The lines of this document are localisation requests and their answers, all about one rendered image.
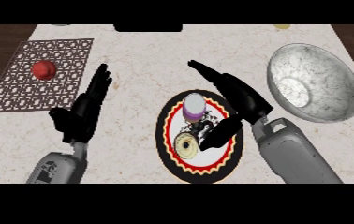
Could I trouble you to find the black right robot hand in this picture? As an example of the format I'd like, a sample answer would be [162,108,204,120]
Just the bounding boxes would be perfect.
[187,59,274,152]

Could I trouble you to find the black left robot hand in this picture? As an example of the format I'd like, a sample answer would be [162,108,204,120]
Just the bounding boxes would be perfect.
[49,63,114,144]

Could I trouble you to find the purple can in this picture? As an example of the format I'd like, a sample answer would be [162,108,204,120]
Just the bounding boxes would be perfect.
[182,92,208,123]

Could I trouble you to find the white marbled bowl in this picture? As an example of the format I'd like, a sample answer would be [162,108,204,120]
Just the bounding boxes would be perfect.
[266,42,354,124]

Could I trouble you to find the black red patterned plate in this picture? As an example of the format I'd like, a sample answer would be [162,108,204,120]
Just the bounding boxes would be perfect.
[155,89,245,185]

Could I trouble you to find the brown lattice placemat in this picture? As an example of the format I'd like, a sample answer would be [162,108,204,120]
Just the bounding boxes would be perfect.
[0,37,96,113]

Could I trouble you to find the red round fruit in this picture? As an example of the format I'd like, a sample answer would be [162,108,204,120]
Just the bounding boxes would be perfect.
[31,60,58,81]

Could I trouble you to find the pale yellow ring slice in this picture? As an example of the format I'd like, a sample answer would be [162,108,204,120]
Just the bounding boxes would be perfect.
[174,132,201,160]

